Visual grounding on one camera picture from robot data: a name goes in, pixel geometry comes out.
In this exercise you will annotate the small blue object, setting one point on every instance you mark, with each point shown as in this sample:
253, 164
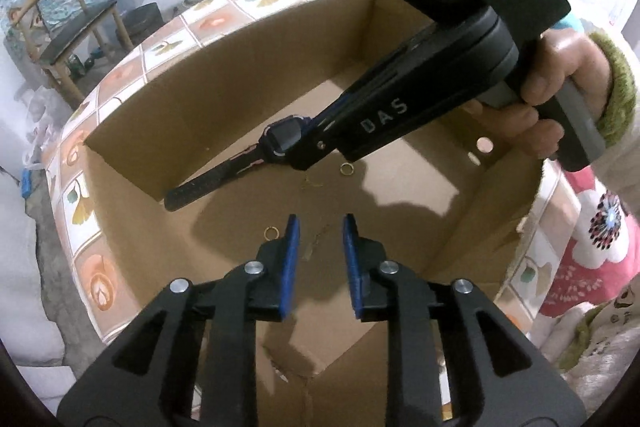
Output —
26, 183

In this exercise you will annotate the person's right hand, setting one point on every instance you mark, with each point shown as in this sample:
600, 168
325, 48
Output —
575, 52

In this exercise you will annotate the white curtain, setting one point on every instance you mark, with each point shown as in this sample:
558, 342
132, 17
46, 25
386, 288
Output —
25, 282

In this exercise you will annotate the wooden chair with dark seat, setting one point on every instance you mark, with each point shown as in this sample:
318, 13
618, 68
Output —
75, 32

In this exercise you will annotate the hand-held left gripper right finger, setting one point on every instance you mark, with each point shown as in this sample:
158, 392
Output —
352, 267

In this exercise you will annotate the pink floral blanket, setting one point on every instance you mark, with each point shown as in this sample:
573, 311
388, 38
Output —
600, 232

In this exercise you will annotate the green bottle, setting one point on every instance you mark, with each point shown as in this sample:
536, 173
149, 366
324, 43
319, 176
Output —
82, 63

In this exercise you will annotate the white plastic bag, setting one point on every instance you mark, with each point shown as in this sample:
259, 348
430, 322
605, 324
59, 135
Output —
42, 127

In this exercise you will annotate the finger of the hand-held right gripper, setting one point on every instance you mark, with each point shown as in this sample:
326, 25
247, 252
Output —
400, 112
385, 62

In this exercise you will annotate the black and purple smartwatch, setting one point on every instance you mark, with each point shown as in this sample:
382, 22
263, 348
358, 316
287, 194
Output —
282, 139

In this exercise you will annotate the brown cardboard box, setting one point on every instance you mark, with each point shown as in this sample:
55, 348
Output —
400, 232

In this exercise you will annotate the black round basin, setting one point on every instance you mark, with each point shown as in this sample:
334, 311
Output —
142, 19

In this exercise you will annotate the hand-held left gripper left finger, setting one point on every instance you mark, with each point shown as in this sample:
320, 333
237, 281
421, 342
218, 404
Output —
290, 267

